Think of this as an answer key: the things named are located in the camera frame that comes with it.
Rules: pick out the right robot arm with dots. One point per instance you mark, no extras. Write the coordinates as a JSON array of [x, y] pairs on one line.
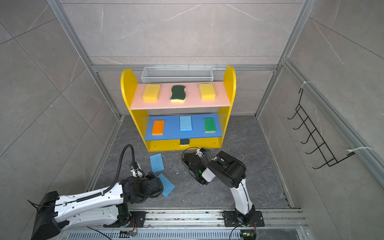
[[229, 170]]

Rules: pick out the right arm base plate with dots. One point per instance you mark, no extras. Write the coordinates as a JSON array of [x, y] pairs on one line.
[[252, 219]]

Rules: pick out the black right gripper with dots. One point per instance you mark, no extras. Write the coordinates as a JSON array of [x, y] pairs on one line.
[[186, 161]]

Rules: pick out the yellow shelf with coloured boards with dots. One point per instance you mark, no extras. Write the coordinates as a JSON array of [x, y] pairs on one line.
[[132, 93]]

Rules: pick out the dark green sponge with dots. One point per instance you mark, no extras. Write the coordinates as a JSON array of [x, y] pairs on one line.
[[178, 94], [184, 142]]

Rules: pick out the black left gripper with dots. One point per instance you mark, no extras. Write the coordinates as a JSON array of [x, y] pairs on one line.
[[151, 177]]

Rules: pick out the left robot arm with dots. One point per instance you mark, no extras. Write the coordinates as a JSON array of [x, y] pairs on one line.
[[106, 207]]

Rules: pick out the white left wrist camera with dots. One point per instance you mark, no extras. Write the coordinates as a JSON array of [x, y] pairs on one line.
[[136, 170]]

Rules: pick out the yellow sponge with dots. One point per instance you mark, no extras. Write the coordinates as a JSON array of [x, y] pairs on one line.
[[207, 92], [151, 93]]

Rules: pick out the black wire hook rack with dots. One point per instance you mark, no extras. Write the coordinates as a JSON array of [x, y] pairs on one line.
[[315, 136]]

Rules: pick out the blue sponge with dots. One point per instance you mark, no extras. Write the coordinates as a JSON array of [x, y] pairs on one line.
[[157, 164], [168, 186], [185, 123]]

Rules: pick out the orange sponge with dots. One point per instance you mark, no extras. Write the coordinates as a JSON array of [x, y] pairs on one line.
[[158, 127]]

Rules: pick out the white wire mesh basket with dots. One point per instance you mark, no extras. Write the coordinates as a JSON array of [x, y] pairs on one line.
[[159, 75]]

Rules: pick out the aluminium mounting rail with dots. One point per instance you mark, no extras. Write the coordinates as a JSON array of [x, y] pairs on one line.
[[271, 224]]

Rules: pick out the bright green sponge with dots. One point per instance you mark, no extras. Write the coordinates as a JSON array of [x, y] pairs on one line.
[[209, 125]]

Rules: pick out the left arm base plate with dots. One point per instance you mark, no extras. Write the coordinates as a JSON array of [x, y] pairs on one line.
[[131, 219]]

